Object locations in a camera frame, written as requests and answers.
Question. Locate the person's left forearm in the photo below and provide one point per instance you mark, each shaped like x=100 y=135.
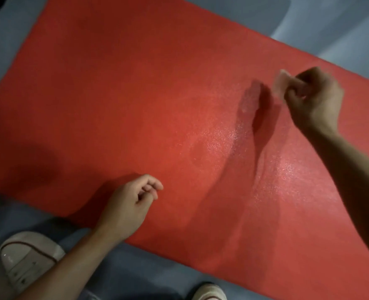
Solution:
x=68 y=265

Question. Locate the person's right fingers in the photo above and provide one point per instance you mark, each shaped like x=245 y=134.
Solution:
x=298 y=87

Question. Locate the white sneaker with red stripe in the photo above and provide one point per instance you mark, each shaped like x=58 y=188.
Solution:
x=28 y=259

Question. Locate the person's left hand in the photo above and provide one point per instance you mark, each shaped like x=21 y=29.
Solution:
x=128 y=206

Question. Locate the red textured mat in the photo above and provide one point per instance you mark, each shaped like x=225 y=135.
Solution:
x=140 y=106

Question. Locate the person's right hand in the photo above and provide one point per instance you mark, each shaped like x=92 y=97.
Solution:
x=319 y=99

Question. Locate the person's right forearm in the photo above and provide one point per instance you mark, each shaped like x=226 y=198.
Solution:
x=353 y=184

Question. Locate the white sneaker toe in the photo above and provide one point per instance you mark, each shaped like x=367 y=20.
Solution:
x=208 y=292

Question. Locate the small translucent plastic piece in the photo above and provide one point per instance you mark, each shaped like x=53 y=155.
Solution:
x=281 y=82

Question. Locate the person's left fingers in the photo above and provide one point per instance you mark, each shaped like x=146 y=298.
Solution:
x=150 y=189

